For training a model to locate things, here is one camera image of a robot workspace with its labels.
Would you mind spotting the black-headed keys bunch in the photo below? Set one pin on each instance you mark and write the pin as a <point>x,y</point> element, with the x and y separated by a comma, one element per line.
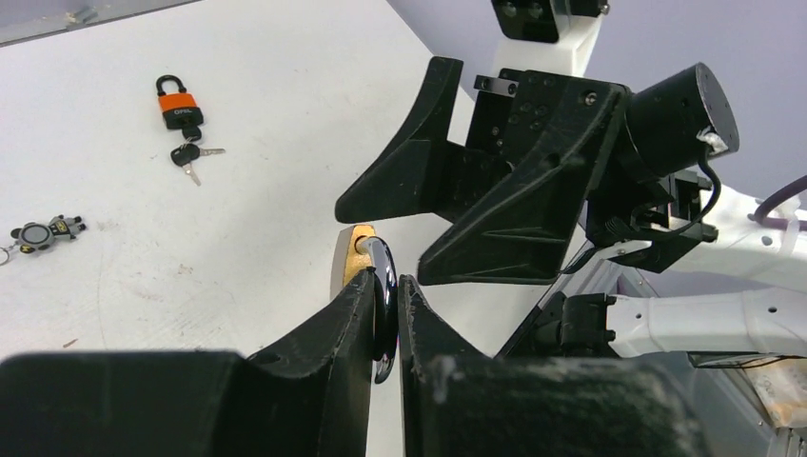
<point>184,155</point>

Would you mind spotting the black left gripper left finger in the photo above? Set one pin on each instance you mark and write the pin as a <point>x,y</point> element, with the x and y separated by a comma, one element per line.
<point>307,394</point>

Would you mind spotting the orange black padlock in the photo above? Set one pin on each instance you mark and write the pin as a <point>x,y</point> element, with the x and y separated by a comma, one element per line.
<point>178,107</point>

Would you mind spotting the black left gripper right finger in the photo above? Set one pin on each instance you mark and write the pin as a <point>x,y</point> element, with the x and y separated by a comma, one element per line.
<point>458,401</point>

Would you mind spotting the large brass padlock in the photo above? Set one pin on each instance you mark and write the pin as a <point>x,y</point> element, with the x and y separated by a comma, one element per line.
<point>361,252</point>

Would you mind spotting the aluminium table frame rail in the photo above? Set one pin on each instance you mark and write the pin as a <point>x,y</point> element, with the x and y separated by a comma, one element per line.
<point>26,20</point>

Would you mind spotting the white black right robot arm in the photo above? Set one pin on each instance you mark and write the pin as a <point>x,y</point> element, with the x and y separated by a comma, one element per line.
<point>761,241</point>

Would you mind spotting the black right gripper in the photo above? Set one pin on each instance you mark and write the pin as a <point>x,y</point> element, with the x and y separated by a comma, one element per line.
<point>569,149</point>

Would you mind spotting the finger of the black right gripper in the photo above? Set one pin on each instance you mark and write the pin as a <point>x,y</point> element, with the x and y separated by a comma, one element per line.
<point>420,170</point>

